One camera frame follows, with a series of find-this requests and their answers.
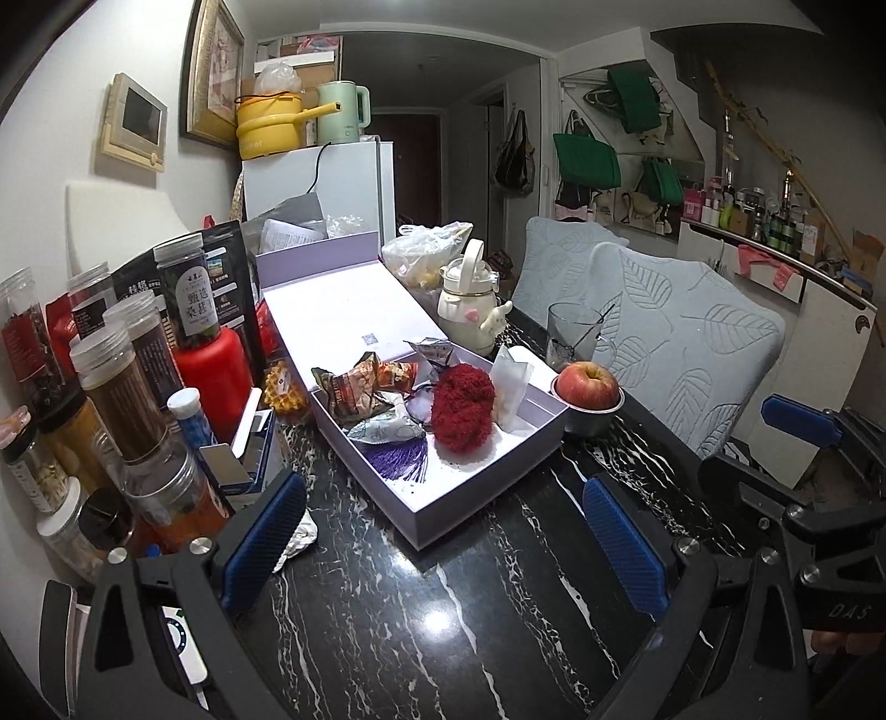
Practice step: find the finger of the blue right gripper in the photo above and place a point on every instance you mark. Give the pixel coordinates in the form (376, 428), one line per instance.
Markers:
(807, 424)

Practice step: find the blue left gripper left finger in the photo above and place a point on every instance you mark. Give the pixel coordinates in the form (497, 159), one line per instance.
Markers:
(254, 540)

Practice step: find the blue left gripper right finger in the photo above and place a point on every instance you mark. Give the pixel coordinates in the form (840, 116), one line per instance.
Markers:
(639, 570)

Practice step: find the purple silk drawstring pouch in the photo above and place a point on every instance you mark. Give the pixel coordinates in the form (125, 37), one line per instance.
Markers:
(405, 462)

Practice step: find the colourful snack wrapper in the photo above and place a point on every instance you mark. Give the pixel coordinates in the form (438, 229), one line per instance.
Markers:
(359, 393)

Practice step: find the clear zip bag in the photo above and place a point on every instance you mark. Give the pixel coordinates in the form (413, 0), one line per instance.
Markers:
(510, 378)

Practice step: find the red knitted yarn item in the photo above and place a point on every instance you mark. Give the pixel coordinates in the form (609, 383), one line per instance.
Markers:
(462, 409)

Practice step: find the silver foil bag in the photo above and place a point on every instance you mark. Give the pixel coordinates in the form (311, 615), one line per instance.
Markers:
(439, 354)

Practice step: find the white leaf print pouch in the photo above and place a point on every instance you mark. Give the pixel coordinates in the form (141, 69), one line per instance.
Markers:
(394, 426)

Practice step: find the crumpled white tissue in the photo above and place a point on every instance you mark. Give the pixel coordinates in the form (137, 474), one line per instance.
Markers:
(305, 534)

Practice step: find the blue white medicine box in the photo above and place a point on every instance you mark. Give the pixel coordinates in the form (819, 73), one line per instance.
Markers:
(237, 469)

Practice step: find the white counter cabinet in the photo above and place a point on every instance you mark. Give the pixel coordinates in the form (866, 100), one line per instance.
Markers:
(827, 331)

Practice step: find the light blue leaf cushion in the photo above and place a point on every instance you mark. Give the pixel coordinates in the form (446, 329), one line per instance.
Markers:
(681, 340)

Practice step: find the metal bowl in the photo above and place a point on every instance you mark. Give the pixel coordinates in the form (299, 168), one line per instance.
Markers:
(588, 422)

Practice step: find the red apple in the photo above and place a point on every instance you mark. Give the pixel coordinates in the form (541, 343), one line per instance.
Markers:
(587, 385)

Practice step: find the red canister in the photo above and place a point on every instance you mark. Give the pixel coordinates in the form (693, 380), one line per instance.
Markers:
(220, 371)

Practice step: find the lavender gift box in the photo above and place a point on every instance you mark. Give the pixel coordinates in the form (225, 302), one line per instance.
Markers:
(332, 301)

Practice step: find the glass cup with straw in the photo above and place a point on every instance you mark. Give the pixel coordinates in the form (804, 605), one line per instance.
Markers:
(575, 333)

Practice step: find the brown spice jar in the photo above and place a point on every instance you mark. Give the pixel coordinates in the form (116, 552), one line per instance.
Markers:
(110, 374)

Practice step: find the dark lidded jar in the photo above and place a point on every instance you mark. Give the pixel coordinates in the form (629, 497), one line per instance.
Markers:
(188, 295)

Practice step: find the white cartoon water bottle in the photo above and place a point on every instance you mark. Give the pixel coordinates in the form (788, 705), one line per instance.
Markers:
(468, 308)

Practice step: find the black printed pouch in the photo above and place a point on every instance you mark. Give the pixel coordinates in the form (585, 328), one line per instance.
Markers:
(230, 277)

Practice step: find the plastic bag with food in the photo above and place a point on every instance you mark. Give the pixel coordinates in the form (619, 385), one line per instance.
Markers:
(418, 254)

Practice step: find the green tote bag left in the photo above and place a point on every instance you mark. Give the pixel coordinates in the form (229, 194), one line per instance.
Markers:
(583, 159)

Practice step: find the green tote bag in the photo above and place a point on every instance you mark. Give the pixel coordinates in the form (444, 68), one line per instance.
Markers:
(627, 95)
(583, 159)

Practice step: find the green tote bag top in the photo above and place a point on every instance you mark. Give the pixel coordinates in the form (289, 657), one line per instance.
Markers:
(627, 95)

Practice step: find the white mini fridge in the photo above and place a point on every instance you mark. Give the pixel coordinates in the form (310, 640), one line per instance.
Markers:
(353, 179)

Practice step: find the black handbag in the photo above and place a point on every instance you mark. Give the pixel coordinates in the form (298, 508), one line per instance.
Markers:
(514, 169)

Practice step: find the yellow pot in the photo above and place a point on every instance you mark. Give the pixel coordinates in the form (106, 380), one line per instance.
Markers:
(272, 124)

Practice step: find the green electric kettle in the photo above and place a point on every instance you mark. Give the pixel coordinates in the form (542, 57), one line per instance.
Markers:
(353, 115)

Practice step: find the framed picture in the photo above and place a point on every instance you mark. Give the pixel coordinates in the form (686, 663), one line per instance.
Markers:
(211, 74)

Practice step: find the wall intercom panel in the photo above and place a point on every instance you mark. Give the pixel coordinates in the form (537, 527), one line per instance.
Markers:
(134, 128)

